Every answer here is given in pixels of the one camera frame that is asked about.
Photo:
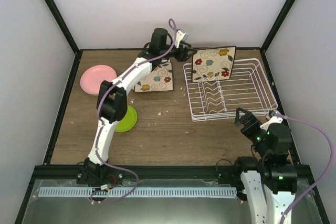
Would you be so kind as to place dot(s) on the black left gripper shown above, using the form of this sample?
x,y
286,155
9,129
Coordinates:
x,y
182,56

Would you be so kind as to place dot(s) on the floral square plate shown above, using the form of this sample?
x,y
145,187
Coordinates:
x,y
213,64
160,79

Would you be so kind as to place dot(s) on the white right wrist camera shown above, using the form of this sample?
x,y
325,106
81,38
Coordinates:
x,y
272,117

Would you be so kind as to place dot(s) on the pink round plate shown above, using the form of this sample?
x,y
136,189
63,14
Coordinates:
x,y
92,78

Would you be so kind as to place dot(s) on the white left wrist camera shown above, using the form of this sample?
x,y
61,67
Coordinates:
x,y
180,37

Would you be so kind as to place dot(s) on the lime green round plate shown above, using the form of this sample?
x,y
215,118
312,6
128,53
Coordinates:
x,y
129,120

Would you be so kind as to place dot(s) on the black aluminium frame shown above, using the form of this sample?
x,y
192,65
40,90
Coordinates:
x,y
49,171

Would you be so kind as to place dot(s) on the plain white square plate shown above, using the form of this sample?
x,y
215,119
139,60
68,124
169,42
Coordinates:
x,y
136,88

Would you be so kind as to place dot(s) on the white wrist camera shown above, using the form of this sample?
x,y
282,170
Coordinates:
x,y
180,37
272,117

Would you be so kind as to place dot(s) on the white wire dish rack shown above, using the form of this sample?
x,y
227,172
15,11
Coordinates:
x,y
247,88

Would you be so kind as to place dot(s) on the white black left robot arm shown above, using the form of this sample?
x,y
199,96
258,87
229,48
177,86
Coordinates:
x,y
112,104

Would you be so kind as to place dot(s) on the white slotted cable duct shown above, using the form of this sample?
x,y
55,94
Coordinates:
x,y
141,192

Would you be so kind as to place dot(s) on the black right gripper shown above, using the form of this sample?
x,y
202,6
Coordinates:
x,y
254,122

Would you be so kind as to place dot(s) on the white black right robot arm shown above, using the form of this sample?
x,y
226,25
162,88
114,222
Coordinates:
x,y
270,182

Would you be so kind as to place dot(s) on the floral square plate front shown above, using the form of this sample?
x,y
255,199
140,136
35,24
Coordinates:
x,y
160,79

